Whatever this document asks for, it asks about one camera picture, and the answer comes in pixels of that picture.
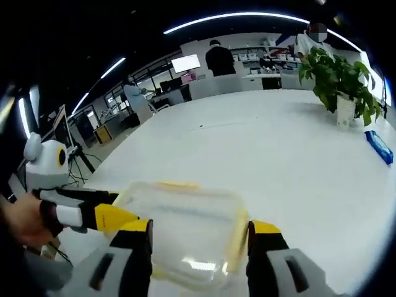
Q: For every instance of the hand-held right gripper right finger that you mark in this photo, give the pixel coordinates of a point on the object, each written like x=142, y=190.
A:
x=266, y=256

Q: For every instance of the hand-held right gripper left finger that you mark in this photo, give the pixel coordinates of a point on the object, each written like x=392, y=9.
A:
x=130, y=256

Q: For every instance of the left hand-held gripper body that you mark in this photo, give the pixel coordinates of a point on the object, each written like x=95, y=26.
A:
x=46, y=167

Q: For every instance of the clear plastic box yellow buckle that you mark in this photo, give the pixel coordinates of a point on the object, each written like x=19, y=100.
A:
x=185, y=222

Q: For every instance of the person's left hand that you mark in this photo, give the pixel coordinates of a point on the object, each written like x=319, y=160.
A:
x=21, y=219

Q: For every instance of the black tripod stand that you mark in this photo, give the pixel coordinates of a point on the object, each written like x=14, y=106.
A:
x=85, y=159

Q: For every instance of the yellow framed cart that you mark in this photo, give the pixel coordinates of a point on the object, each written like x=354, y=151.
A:
x=102, y=134

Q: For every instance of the white office chair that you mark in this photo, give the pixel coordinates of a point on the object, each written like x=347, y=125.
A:
x=159, y=106

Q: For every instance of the blue packet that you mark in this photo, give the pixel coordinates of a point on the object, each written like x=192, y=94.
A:
x=379, y=148

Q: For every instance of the potted green plant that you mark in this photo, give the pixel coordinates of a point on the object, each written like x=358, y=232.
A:
x=337, y=77

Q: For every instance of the white storage shelf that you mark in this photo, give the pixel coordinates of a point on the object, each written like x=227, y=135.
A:
x=250, y=55

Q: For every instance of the ceiling light strip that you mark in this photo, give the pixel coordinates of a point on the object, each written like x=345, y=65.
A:
x=235, y=15

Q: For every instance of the lit wall monitor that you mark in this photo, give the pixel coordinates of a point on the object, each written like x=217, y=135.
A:
x=186, y=63

